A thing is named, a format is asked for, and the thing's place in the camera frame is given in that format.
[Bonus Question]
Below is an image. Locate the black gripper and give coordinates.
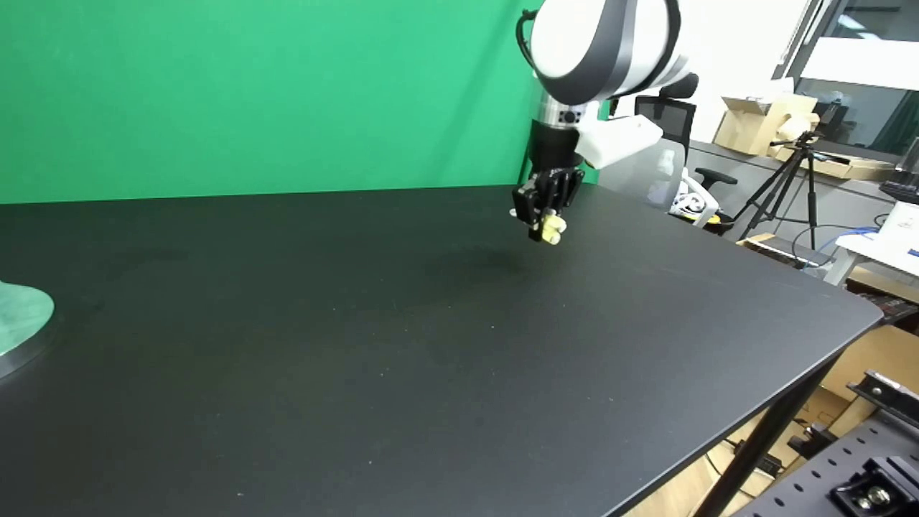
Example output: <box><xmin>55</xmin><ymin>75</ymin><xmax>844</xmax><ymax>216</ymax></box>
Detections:
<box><xmin>509</xmin><ymin>118</ymin><xmax>582</xmax><ymax>240</ymax></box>

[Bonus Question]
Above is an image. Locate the white plush toy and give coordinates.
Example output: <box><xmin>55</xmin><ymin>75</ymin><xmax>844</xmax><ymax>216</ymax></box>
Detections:
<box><xmin>535</xmin><ymin>209</ymin><xmax>571</xmax><ymax>247</ymax></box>

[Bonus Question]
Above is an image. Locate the grey glossy desk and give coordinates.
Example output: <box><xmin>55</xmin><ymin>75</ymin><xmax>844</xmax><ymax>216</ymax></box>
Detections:
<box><xmin>601</xmin><ymin>141</ymin><xmax>693</xmax><ymax>211</ymax></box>

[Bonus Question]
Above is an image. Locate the black white checker board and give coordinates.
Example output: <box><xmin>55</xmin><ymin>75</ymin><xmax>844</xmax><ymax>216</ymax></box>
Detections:
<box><xmin>670</xmin><ymin>168</ymin><xmax>720</xmax><ymax>229</ymax></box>

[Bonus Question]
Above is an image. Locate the black office chair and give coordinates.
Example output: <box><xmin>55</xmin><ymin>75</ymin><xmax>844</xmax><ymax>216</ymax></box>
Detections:
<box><xmin>634</xmin><ymin>72</ymin><xmax>740</xmax><ymax>188</ymax></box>

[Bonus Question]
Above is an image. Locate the brown cardboard box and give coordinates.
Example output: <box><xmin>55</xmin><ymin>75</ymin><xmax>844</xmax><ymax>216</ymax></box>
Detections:
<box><xmin>715</xmin><ymin>91</ymin><xmax>825</xmax><ymax>157</ymax></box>

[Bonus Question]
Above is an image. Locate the green screen curtain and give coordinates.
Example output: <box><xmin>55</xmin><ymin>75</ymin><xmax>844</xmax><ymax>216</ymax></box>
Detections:
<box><xmin>0</xmin><ymin>0</ymin><xmax>577</xmax><ymax>207</ymax></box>

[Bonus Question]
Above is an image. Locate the black table leg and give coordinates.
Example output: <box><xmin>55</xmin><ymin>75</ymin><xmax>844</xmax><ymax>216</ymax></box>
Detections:
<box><xmin>693</xmin><ymin>356</ymin><xmax>841</xmax><ymax>517</ymax></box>

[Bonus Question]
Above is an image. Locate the white paper stack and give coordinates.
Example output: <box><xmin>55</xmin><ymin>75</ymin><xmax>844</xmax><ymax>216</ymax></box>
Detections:
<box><xmin>834</xmin><ymin>197</ymin><xmax>919</xmax><ymax>280</ymax></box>

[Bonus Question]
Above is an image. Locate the black perforated metal board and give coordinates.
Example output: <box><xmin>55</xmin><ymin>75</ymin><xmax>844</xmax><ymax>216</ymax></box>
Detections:
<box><xmin>735</xmin><ymin>371</ymin><xmax>919</xmax><ymax>517</ymax></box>

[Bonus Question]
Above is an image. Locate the black camera tripod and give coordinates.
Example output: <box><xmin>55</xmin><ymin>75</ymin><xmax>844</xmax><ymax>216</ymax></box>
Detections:
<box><xmin>729</xmin><ymin>131</ymin><xmax>828</xmax><ymax>254</ymax></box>

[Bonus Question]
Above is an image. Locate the round pale green base plate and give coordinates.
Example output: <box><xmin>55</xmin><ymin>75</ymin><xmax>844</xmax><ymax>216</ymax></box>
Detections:
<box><xmin>0</xmin><ymin>277</ymin><xmax>57</xmax><ymax>361</ymax></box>

